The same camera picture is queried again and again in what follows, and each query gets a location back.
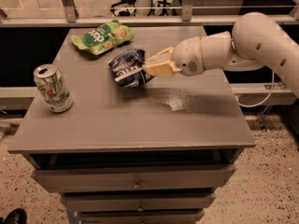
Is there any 7up soda can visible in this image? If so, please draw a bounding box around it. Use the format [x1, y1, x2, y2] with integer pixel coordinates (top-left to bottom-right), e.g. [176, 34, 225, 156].
[34, 64, 73, 113]

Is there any bottom grey drawer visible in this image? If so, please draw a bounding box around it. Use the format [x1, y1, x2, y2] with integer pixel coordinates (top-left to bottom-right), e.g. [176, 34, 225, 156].
[79, 209, 204, 224]

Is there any top grey drawer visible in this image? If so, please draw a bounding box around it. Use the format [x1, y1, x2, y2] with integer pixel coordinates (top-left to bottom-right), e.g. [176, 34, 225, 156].
[32, 164, 235, 193]

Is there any blue Kettle chip bag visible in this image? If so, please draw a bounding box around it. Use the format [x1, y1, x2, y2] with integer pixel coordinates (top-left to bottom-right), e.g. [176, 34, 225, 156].
[108, 49, 153, 88]

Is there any grey metal railing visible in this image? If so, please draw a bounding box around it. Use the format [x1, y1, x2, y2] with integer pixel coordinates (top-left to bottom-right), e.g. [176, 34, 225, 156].
[0, 0, 299, 28]

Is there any middle grey drawer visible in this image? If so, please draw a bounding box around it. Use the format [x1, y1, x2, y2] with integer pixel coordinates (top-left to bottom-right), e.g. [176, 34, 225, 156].
[61, 192, 216, 212]

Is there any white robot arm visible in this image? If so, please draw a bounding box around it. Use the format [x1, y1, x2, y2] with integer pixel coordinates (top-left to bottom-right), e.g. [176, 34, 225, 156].
[143, 12, 299, 96]

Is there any grey drawer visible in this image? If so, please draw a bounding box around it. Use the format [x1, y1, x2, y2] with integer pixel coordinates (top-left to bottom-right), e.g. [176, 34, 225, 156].
[79, 209, 204, 224]
[61, 192, 216, 212]
[32, 164, 235, 193]

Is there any grey drawer cabinet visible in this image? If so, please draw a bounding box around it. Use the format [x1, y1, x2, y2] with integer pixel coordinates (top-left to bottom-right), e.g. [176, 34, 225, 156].
[7, 25, 257, 224]

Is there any green chip bag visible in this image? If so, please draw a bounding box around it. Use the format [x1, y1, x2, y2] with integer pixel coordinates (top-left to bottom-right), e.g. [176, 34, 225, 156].
[71, 20, 135, 55]

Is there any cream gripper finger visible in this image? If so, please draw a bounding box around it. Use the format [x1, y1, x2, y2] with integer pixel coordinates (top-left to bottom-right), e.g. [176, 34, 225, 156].
[145, 47, 175, 65]
[143, 60, 182, 77]

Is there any black shoe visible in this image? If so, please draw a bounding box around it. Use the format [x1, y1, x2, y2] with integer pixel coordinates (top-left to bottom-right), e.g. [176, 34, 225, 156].
[0, 208, 27, 224]

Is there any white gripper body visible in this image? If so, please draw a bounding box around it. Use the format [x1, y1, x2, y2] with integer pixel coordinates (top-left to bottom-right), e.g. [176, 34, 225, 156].
[173, 36, 204, 77]

